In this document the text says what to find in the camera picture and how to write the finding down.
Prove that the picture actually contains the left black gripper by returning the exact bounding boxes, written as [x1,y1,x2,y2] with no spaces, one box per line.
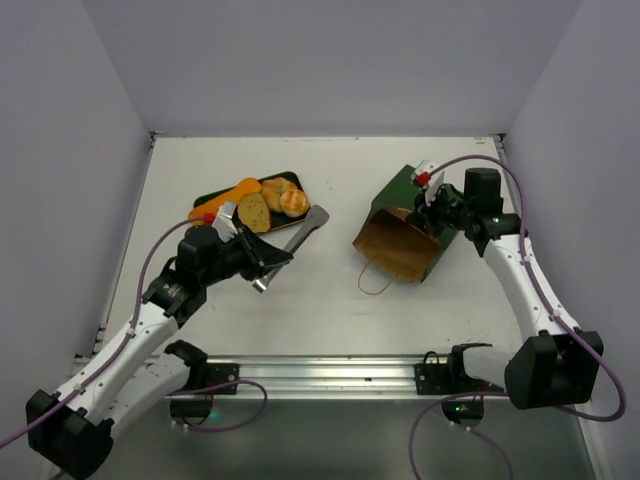
[200,225,293,287]

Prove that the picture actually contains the green paper bag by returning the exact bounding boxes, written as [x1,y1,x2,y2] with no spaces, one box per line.
[352,165,458,283]

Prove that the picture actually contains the sliced toast bread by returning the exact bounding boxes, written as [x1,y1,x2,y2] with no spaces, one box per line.
[237,193,271,234]

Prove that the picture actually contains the round scored bun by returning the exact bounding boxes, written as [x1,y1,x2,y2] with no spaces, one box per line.
[279,190,310,218]

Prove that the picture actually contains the round flower bread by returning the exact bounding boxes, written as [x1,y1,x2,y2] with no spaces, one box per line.
[261,177,298,213]

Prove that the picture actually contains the metal tongs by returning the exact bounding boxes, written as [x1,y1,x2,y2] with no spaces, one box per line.
[252,205,330,293]

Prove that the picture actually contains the long orange bread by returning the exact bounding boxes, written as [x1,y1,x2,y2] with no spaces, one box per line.
[188,178,262,226]

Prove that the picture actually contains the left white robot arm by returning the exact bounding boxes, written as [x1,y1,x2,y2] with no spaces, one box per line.
[25,225,294,479]

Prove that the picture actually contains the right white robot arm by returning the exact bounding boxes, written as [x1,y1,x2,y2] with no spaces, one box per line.
[407,161,604,409]

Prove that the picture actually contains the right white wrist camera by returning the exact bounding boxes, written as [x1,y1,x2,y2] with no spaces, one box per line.
[411,160,444,206]

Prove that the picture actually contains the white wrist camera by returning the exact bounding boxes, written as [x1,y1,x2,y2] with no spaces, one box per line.
[204,201,238,244]
[411,160,444,206]

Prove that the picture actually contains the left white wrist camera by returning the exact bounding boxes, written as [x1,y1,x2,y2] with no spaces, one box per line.
[204,201,238,244]

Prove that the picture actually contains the aluminium mounting rail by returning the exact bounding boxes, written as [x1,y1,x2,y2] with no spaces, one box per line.
[64,353,591,401]

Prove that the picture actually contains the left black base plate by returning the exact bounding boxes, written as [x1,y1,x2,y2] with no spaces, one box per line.
[177,361,239,395]

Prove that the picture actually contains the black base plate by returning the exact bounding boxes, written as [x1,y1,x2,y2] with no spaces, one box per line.
[413,351,503,395]
[177,361,239,395]

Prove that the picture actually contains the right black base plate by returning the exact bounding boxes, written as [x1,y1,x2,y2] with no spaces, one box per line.
[413,351,503,395]

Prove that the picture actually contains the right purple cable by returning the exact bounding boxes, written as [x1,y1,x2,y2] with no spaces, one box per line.
[407,155,628,480]

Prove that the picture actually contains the purple cable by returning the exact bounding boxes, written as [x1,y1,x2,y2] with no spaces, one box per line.
[0,213,269,451]
[407,155,628,480]

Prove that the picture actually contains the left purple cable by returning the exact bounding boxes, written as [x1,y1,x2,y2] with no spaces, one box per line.
[0,213,269,451]

